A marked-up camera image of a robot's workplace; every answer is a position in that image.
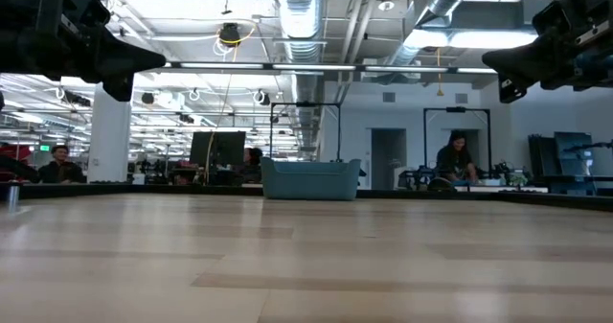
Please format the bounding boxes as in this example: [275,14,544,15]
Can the teal plastic bin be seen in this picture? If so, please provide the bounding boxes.
[260,156,363,202]

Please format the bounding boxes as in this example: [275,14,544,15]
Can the black ceiling cable reel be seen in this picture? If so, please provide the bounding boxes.
[218,21,242,47]

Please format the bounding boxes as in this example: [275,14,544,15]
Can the black background monitor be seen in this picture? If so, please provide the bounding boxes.
[189,130,247,168]

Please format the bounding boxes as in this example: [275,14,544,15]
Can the white pillar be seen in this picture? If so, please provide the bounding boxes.
[86,82,133,184]

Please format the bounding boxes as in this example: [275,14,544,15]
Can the silver metal post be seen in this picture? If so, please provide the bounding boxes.
[6,184,21,214]

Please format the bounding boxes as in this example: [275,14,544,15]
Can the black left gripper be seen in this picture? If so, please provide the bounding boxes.
[35,0,168,103]

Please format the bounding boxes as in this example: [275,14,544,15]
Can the dark equipment rack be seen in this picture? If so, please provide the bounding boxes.
[528,130,595,195]

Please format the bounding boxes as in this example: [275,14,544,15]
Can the black aluminium table frame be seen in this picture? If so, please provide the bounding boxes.
[0,181,613,213]

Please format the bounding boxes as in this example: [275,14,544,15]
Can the grey door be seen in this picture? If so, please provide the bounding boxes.
[370,127,408,190]

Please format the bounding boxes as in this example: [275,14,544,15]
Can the person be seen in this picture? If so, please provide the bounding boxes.
[241,147,264,183]
[434,130,479,184]
[36,144,87,185]

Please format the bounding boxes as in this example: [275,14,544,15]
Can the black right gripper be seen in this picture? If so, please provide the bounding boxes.
[481,0,613,104]

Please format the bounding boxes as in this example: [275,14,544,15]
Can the black gantry frame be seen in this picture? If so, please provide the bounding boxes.
[422,105,493,180]

